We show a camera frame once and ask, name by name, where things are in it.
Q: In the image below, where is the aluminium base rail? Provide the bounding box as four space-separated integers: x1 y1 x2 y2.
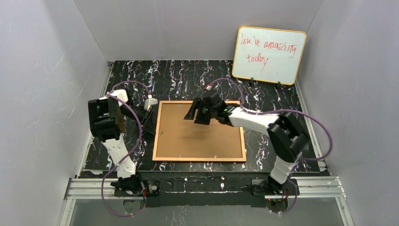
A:
59 174 354 226

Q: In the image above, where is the orange wooden picture frame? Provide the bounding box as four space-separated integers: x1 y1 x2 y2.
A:
152 100 247 163

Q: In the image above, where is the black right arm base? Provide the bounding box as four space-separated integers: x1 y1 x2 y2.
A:
249 179 300 199

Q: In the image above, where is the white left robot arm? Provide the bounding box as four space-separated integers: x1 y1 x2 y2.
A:
88 89 159 179

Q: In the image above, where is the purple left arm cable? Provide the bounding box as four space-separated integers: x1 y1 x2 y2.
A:
101 80 153 218

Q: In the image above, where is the yellow-framed whiteboard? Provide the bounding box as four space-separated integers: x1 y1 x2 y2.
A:
231 26 307 85

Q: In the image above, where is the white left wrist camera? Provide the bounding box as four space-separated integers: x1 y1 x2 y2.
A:
144 96 159 111

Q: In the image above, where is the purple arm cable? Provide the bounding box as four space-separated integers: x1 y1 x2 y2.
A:
101 80 153 218
206 78 334 215

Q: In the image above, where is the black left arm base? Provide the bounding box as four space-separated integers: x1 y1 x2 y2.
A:
110 180 160 197

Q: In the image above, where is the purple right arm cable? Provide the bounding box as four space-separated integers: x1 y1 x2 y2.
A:
206 78 334 215

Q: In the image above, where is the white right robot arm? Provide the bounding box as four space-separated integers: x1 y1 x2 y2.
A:
184 90 309 185

